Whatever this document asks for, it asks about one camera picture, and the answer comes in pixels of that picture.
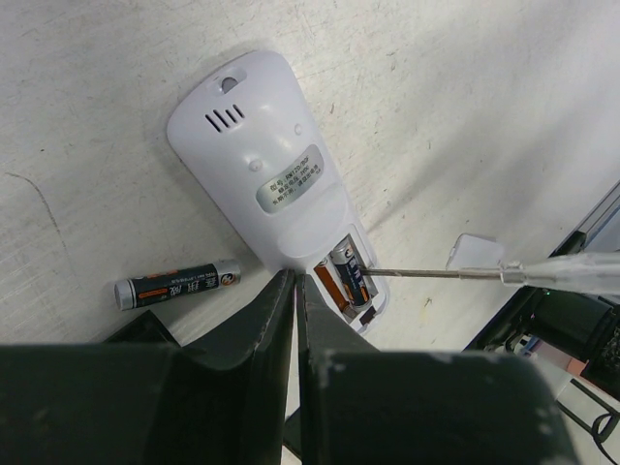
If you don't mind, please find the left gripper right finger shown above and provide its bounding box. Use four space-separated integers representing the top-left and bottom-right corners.
294 275 578 464

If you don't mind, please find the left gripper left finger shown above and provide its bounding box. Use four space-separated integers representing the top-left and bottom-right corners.
1 270 295 464

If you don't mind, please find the black battery cover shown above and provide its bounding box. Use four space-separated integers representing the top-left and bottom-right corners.
105 310 179 347

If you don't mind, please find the AAA battery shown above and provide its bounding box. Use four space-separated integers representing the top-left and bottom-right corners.
113 260 241 311

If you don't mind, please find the white battery cover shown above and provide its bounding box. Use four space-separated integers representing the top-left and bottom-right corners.
446 233 505 270

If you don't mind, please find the white remote control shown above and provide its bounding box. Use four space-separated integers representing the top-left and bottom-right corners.
166 49 391 336

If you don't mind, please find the clear handle screwdriver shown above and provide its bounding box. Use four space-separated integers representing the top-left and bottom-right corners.
361 252 619 295

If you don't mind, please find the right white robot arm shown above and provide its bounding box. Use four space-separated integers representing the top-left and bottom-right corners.
466 288 619 398

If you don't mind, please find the aluminium table rail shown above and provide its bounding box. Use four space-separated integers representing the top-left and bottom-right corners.
550 183 620 257

